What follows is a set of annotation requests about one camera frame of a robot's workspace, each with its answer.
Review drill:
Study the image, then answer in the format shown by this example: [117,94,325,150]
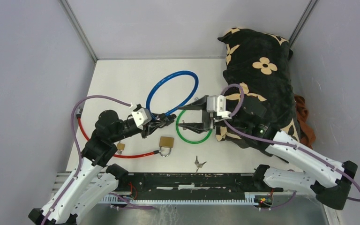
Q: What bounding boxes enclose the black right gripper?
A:
[176,94,248,134]

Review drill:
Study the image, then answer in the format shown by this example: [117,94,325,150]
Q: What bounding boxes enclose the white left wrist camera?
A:
[131,104,152,130]

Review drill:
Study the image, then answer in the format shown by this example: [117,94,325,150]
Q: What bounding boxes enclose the black floral pillow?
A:
[216,28,300,154]

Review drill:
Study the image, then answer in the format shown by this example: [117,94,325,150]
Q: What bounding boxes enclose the silver keys of brass padlock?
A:
[195,156,207,173]

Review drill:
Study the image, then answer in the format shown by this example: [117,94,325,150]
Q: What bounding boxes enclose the blue cable lock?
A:
[146,70,199,120]

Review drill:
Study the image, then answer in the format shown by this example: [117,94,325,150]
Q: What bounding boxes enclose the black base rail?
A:
[114,172,283,204]

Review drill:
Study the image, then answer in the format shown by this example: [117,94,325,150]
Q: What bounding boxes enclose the small brass padlock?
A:
[116,142,125,155]

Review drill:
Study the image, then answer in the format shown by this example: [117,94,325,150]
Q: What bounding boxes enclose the green cable lock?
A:
[175,110,212,144]

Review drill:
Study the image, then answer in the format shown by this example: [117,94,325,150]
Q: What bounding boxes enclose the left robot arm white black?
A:
[28,108,176,225]

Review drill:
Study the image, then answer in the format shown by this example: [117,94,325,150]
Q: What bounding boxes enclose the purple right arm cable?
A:
[221,83,360,203]

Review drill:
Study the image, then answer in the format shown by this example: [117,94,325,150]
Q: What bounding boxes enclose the red cable lock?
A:
[75,107,159,159]

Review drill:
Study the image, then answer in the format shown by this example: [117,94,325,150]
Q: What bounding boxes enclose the brown cloth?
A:
[294,95,316,149]

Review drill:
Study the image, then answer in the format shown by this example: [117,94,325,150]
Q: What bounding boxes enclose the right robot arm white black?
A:
[181,95,358,210]

